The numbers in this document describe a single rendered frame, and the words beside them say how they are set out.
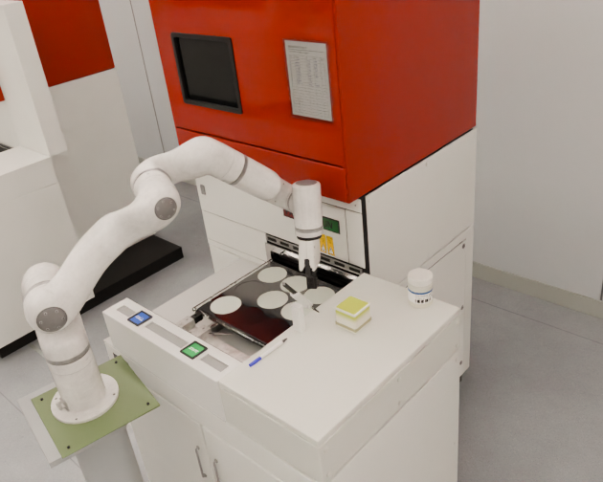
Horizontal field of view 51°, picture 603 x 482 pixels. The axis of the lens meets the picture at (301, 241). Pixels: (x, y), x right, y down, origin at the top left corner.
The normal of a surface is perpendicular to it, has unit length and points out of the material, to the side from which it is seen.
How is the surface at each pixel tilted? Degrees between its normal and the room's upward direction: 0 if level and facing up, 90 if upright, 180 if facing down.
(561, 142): 90
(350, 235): 90
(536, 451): 0
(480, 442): 0
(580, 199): 90
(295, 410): 0
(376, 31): 90
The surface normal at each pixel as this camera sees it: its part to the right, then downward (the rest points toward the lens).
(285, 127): -0.67, 0.43
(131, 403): -0.09, -0.85
